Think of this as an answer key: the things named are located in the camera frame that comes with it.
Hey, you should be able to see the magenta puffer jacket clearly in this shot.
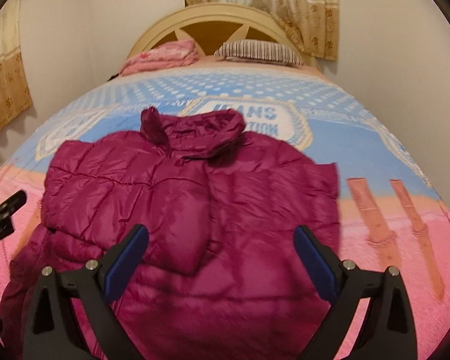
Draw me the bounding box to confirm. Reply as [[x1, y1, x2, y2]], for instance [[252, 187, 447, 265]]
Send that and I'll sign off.
[[0, 108, 340, 359]]

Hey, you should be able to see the blue and pink bedspread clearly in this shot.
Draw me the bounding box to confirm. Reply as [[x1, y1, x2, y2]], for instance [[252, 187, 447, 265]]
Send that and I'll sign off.
[[0, 59, 450, 359]]

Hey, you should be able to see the folded pink blanket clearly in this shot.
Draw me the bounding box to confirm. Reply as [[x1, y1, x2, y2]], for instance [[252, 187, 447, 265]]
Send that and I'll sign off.
[[119, 39, 200, 77]]

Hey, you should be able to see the cream wooden headboard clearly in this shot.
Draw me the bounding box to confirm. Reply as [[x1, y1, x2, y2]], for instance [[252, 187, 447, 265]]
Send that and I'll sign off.
[[129, 2, 319, 68]]

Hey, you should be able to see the striped pillow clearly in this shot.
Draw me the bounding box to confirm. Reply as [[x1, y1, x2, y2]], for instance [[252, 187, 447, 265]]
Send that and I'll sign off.
[[214, 39, 304, 66]]

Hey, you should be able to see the beige curtain on side wall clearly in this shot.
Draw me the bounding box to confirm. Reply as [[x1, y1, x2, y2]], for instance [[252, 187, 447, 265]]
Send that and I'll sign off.
[[0, 0, 33, 131]]

